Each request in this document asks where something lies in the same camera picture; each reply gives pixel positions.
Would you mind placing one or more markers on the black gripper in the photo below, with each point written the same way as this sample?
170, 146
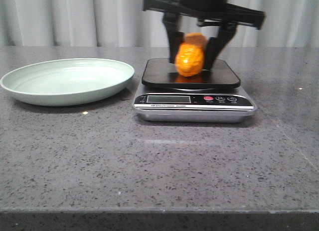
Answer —
218, 10

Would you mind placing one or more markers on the orange corn cob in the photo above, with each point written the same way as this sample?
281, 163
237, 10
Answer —
189, 60

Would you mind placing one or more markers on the silver digital kitchen scale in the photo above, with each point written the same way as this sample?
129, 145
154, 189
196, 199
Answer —
212, 95

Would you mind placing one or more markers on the pale green plate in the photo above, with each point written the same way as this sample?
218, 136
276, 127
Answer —
67, 82

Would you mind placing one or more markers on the grey white curtain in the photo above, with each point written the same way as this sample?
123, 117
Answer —
123, 23

